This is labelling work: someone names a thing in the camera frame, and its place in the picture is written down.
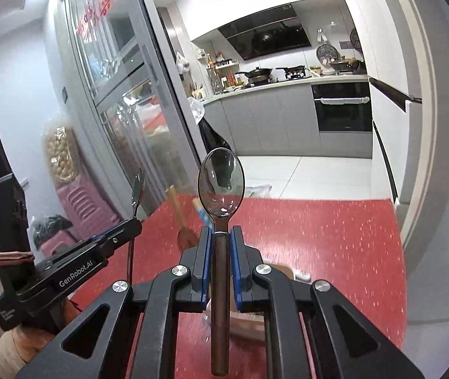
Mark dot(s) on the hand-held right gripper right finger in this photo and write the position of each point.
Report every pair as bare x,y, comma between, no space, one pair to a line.
237,262

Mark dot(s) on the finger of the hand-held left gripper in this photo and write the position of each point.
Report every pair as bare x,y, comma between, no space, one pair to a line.
110,231
121,241

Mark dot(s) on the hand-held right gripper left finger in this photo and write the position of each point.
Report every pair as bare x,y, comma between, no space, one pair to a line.
207,262

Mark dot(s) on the blue patterned chopstick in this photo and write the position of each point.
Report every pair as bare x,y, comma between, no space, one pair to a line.
202,212

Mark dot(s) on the beige utensil holder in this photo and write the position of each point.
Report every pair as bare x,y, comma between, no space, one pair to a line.
248,325

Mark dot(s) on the person's left hand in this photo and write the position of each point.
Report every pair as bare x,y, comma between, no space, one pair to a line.
19,345

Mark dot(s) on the stack of pink stools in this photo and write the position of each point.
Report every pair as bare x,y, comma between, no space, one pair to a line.
86,205

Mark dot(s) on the black plastic bag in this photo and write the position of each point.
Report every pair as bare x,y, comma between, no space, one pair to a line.
50,225

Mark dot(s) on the single pink stool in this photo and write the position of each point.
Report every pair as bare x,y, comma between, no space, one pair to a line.
60,244

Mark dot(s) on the wooden spoon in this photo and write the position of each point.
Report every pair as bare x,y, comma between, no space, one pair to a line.
177,209

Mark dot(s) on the white cloth on floor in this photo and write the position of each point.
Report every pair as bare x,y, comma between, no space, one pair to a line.
258,190

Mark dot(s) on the clear bag of nuts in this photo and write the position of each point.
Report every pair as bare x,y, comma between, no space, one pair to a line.
60,154

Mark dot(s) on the black trash bag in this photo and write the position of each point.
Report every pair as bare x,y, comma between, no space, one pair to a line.
212,136

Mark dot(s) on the glass sliding door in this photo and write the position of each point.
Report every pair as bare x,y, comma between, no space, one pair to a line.
121,87

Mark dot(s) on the grey kitchen counter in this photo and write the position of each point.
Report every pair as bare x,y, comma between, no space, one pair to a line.
267,118

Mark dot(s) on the white bag on counter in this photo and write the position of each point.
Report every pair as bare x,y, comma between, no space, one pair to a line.
196,110

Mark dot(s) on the knife block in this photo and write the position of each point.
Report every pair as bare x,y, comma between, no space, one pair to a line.
196,90

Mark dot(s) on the built-in black oven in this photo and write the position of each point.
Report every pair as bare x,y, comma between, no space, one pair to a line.
342,114

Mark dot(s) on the hanging white plastic bag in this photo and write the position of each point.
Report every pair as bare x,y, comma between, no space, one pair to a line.
183,63

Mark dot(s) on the shelf of condiment bottles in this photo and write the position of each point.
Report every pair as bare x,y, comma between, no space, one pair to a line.
224,75

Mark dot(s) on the black wok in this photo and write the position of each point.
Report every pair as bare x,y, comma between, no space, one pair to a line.
258,73

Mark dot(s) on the red paper door decoration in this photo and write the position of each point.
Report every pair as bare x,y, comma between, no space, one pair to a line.
94,12

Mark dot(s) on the dark pan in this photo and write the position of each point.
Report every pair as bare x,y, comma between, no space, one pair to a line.
346,64

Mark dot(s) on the round metal strainer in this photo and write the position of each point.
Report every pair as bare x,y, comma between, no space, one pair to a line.
325,52

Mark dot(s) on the black range hood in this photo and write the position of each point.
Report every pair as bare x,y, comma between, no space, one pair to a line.
267,35

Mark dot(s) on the wall switch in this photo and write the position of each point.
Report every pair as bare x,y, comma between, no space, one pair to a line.
65,94

